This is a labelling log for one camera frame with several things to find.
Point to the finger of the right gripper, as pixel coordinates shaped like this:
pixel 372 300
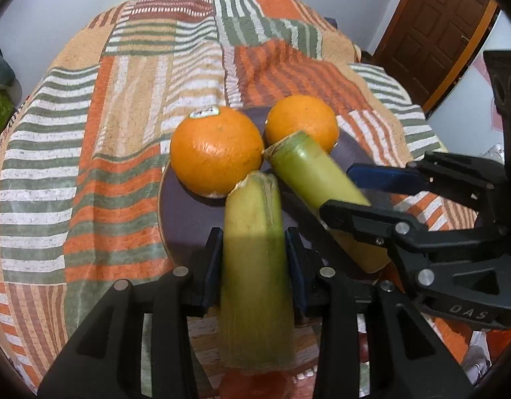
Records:
pixel 388 178
pixel 381 228

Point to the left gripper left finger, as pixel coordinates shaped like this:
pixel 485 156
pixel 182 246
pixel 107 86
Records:
pixel 102 359

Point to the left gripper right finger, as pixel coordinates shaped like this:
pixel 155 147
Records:
pixel 406 357

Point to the green corn cob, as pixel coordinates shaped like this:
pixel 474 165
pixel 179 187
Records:
pixel 316 178
pixel 256 310

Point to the smaller orange with sticker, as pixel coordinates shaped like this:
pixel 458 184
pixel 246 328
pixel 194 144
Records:
pixel 305 113

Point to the large orange with Dole sticker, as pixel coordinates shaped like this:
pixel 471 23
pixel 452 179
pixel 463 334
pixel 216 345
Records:
pixel 213 149

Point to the orange sleeved forearm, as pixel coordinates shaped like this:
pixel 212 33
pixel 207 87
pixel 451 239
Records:
pixel 456 336

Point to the red tomato right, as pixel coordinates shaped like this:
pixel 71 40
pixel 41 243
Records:
pixel 271 385

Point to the purple ceramic plate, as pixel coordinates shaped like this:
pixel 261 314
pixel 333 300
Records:
pixel 186 219

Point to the brown wooden door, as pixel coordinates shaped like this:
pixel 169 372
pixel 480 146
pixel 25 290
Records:
pixel 428 44

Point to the patchwork striped bedspread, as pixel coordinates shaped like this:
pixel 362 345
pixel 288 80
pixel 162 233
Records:
pixel 81 164

